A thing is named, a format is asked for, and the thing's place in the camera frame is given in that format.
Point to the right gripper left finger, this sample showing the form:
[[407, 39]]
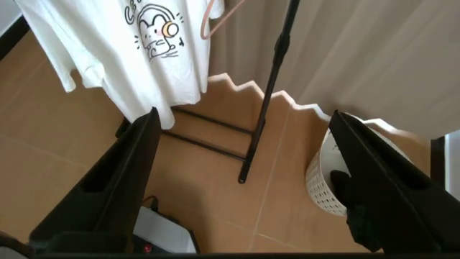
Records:
[[72, 223]]

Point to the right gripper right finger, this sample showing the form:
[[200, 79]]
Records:
[[395, 223]]

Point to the white printed t-shirt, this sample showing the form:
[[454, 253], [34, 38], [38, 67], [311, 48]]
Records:
[[108, 54]]

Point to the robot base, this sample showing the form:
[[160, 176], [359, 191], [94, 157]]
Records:
[[165, 234]]

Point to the white laundry basket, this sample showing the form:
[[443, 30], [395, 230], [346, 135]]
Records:
[[320, 187]]

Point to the black clothes rack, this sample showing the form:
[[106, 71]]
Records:
[[269, 90]]

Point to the pink clothes hanger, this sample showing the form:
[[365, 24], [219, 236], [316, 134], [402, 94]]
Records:
[[203, 25]]

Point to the black garment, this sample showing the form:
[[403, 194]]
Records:
[[341, 187]]

